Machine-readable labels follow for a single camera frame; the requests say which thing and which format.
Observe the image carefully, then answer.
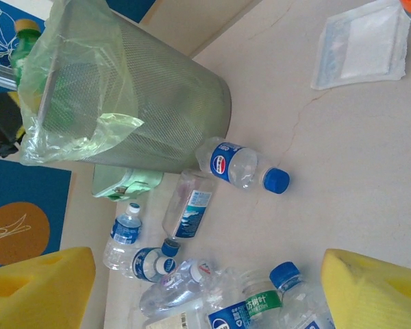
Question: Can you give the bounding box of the clear bottle white red cap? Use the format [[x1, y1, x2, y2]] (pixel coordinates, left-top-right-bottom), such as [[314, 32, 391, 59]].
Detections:
[[138, 258, 214, 318]]

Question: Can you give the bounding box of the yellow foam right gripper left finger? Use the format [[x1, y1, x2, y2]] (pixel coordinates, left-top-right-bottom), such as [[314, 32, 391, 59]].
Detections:
[[0, 246, 97, 329]]

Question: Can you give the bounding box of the white sachet packet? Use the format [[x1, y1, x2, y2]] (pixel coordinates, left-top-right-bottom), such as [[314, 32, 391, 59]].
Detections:
[[310, 0, 411, 92]]

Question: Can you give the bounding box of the soda water bottle blue cap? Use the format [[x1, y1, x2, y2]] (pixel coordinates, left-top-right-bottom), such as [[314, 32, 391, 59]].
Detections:
[[269, 261, 338, 329]]

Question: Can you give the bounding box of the small clear bottle blue label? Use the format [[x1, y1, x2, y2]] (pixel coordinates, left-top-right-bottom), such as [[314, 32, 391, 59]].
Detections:
[[130, 246, 178, 284], [102, 203, 144, 272]]

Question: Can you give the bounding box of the mint green lidded container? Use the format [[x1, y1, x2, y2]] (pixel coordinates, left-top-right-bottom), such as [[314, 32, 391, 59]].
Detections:
[[91, 163, 164, 204]]

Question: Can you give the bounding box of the clear bottle beige label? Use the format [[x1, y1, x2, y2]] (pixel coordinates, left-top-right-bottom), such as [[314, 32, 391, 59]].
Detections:
[[142, 310, 208, 329]]

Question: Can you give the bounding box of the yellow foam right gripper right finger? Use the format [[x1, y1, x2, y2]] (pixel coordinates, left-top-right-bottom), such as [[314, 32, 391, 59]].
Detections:
[[321, 248, 411, 329]]

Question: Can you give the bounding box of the clear bottle green label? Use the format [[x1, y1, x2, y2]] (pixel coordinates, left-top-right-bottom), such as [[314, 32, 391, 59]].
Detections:
[[238, 269, 282, 321]]

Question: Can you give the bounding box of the green plastic bin liner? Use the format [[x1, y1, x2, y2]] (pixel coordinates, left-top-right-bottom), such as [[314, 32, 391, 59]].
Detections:
[[17, 0, 145, 168]]

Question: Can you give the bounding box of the silver wire mesh waste bin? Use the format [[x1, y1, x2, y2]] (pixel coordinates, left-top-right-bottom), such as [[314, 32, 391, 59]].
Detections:
[[37, 6, 233, 174]]

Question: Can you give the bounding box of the green bottle yellow cap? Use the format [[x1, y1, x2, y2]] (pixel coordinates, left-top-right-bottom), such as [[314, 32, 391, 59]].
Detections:
[[8, 19, 44, 86]]

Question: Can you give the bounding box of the clear bottle red flower label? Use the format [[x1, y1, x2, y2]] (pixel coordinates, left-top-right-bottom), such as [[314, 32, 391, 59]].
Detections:
[[160, 169, 217, 257]]

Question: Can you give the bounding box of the Pepsi label bottle blue cap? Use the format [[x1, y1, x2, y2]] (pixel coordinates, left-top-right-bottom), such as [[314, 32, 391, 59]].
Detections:
[[195, 136, 291, 195]]

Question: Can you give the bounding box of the clear bottle Pepsi label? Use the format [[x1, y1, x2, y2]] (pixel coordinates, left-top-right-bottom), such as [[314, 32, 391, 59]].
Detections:
[[201, 267, 261, 329]]

